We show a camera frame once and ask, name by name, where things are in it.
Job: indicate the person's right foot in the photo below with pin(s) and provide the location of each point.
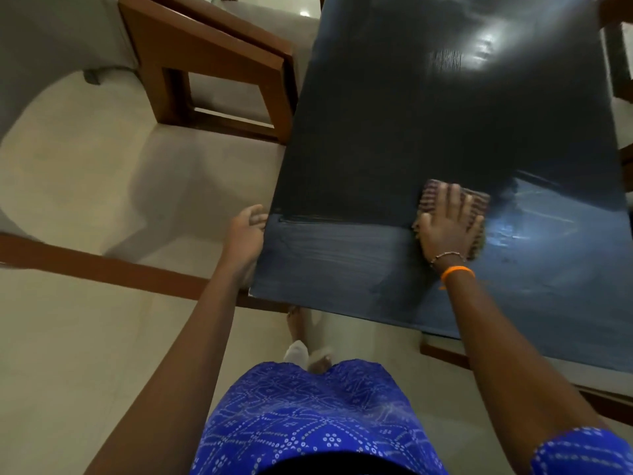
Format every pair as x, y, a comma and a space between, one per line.
321, 363

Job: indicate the black table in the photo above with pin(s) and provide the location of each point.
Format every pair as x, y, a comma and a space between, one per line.
395, 118

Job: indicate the person's left foot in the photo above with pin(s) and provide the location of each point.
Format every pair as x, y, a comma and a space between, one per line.
295, 326

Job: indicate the blue patterned dress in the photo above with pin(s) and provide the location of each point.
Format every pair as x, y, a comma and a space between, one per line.
306, 415

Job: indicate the checkered cleaning cloth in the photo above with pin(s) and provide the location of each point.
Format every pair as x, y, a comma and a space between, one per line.
428, 192

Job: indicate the beige wooden armchair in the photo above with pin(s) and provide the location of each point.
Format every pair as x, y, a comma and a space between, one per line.
603, 403
615, 7
99, 158
267, 17

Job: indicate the person's left forearm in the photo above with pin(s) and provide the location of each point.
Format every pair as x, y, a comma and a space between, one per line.
173, 380

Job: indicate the orange wristband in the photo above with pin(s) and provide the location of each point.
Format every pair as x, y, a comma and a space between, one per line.
457, 272

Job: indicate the person's foot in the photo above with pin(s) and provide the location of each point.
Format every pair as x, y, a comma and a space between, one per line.
321, 363
295, 326

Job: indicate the person's right hand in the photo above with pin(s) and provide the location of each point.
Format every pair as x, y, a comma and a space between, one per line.
450, 237

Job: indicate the person's left hand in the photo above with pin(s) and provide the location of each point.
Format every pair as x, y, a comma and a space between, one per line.
245, 242

